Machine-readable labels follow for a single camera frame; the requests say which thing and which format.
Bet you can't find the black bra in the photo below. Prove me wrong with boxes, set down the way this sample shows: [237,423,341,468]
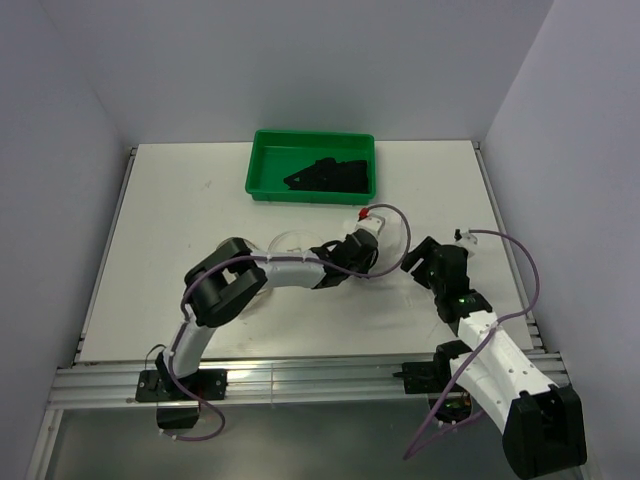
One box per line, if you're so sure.
[283,157,369,194]

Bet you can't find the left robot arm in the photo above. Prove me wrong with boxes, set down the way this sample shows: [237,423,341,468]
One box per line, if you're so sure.
[156,228,378,399]

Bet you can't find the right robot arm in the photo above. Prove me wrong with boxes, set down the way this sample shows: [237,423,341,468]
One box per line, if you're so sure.
[401,231,587,479]

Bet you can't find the green plastic tray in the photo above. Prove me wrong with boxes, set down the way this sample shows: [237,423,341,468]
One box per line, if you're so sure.
[245,129,377,205]

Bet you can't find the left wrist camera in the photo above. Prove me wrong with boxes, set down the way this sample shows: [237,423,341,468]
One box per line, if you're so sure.
[354,207,386,238]

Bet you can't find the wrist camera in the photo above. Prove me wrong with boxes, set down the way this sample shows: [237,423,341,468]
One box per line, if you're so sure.
[354,207,386,238]
[454,229,478,254]

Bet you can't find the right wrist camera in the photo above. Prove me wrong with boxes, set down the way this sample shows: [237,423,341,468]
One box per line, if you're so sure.
[454,229,478,254]

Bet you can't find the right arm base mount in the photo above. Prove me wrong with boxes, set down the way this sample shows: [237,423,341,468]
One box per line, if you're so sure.
[392,361,473,424]

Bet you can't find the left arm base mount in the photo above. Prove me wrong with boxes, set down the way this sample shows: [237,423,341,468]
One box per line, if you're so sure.
[135,367,229,434]

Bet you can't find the aluminium frame rail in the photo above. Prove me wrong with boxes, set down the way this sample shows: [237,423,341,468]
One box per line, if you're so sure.
[47,349,574,411]

